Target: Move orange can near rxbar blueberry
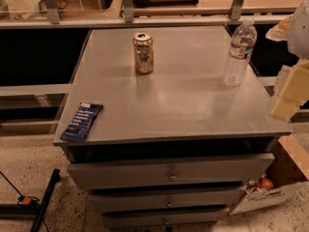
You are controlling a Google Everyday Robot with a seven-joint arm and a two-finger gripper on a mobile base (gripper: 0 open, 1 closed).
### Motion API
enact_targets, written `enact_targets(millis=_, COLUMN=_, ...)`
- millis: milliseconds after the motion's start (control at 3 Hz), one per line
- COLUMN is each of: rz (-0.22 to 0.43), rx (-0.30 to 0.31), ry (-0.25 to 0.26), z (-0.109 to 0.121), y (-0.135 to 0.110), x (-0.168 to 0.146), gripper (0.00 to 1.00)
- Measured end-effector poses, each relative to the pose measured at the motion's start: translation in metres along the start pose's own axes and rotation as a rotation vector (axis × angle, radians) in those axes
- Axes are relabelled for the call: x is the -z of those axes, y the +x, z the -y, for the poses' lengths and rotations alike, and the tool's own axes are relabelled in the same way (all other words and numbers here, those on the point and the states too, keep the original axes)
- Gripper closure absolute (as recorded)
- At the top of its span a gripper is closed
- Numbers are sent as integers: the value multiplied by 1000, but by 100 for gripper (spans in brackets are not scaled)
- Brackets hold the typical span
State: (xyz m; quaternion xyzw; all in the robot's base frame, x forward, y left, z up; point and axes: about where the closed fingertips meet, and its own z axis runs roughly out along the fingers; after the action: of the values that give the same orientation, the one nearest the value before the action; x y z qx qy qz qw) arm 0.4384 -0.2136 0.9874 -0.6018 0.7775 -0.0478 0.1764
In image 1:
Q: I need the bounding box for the bottom grey drawer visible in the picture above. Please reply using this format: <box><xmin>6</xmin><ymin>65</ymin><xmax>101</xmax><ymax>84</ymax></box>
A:
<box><xmin>102</xmin><ymin>208</ymin><xmax>230</xmax><ymax>228</ymax></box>

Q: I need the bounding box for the grey drawer cabinet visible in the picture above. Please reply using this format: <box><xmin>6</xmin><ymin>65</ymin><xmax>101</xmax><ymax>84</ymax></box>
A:
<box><xmin>58</xmin><ymin>26</ymin><xmax>291</xmax><ymax>217</ymax></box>

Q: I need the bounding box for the black cable with orange clip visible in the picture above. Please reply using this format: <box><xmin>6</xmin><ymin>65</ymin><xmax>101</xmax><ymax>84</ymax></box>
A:
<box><xmin>0</xmin><ymin>171</ymin><xmax>50</xmax><ymax>232</ymax></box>

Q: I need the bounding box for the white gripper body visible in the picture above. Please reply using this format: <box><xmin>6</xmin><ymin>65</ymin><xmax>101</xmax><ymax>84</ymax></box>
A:
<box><xmin>266</xmin><ymin>0</ymin><xmax>309</xmax><ymax>59</ymax></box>

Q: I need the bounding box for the orange soda can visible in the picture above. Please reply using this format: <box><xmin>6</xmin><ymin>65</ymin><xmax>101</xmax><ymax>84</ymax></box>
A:
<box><xmin>133</xmin><ymin>32</ymin><xmax>154</xmax><ymax>74</ymax></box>

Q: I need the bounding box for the white cardboard box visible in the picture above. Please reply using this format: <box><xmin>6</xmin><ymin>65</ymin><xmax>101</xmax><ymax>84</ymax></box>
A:
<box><xmin>231</xmin><ymin>135</ymin><xmax>309</xmax><ymax>215</ymax></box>

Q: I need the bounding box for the grey drawer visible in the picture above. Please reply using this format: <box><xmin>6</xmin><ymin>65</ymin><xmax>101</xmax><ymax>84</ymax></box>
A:
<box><xmin>68</xmin><ymin>154</ymin><xmax>274</xmax><ymax>189</ymax></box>
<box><xmin>102</xmin><ymin>208</ymin><xmax>230</xmax><ymax>228</ymax></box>
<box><xmin>89</xmin><ymin>187</ymin><xmax>244</xmax><ymax>213</ymax></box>

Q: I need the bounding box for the blue rxbar blueberry wrapper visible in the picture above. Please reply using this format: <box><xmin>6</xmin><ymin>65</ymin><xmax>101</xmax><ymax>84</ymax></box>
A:
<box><xmin>61</xmin><ymin>102</ymin><xmax>103</xmax><ymax>142</ymax></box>

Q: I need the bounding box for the middle grey drawer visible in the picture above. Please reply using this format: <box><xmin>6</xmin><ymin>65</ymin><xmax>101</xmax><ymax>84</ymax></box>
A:
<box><xmin>89</xmin><ymin>187</ymin><xmax>244</xmax><ymax>213</ymax></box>

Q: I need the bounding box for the clear plastic water bottle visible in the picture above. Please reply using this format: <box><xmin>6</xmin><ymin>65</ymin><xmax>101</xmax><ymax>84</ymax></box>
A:
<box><xmin>223</xmin><ymin>18</ymin><xmax>257</xmax><ymax>86</ymax></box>

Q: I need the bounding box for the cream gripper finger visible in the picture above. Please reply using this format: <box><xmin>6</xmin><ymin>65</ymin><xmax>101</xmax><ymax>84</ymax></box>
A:
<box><xmin>269</xmin><ymin>60</ymin><xmax>309</xmax><ymax>121</ymax></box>

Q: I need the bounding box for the black floor stand bar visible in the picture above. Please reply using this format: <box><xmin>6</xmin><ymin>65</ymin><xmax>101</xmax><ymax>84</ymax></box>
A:
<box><xmin>30</xmin><ymin>169</ymin><xmax>61</xmax><ymax>232</ymax></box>

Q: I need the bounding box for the top grey drawer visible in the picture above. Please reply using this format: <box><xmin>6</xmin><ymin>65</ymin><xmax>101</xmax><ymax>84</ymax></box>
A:
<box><xmin>68</xmin><ymin>154</ymin><xmax>274</xmax><ymax>189</ymax></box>

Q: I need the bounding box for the grey metal railing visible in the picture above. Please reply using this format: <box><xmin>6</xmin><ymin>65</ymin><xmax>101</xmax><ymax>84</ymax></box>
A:
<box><xmin>0</xmin><ymin>0</ymin><xmax>304</xmax><ymax>29</ymax></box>

